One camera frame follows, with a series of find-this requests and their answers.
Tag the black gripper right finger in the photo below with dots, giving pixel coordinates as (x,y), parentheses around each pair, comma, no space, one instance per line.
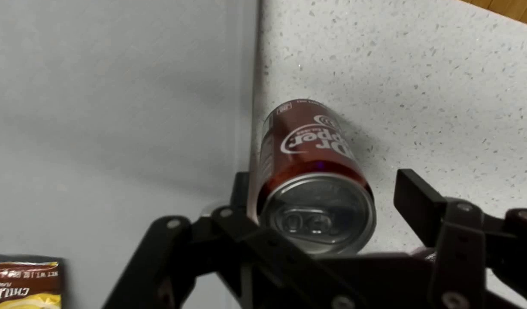
(469,250)

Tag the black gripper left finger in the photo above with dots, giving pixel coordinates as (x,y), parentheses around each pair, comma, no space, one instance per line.
(228,250)

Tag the red Dr Pepper can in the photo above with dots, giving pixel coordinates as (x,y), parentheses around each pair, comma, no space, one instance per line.
(307,164)

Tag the grey plastic tray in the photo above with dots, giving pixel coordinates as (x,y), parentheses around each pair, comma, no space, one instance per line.
(113,113)

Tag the yellow snack bag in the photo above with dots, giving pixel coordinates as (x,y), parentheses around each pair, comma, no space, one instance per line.
(22,283)

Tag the wooden lower cabinet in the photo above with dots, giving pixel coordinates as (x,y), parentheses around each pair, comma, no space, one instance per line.
(513,8)

